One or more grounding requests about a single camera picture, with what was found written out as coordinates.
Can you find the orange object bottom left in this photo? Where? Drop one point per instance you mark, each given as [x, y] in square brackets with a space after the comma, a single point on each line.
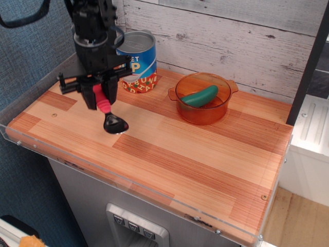
[31, 241]

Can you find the red handled metal spoon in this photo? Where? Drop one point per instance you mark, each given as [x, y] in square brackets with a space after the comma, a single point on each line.
[112, 123]

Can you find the white toy sink unit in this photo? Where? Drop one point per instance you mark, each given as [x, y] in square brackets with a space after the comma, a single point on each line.
[305, 169]

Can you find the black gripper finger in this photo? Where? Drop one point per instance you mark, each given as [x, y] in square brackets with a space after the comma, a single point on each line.
[88, 96]
[110, 88]

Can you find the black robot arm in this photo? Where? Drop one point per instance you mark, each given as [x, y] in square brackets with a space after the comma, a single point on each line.
[92, 19]

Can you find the dark right frame post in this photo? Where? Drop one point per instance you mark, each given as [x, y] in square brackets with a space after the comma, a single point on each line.
[312, 62]

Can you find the green toy cucumber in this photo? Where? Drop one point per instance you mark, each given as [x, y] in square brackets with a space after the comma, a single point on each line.
[201, 98]

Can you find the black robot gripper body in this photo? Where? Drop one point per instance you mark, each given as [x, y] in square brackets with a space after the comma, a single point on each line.
[96, 63]

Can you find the grey toy fridge cabinet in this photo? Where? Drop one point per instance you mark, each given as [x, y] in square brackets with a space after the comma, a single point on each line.
[110, 216]

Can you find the blue soup can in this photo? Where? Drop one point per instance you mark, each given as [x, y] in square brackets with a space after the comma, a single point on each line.
[141, 46]

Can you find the clear acrylic table guard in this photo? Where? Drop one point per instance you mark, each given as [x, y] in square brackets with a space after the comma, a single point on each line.
[220, 175]

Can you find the orange transparent plastic pot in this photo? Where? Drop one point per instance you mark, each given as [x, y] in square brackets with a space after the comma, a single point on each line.
[211, 112]

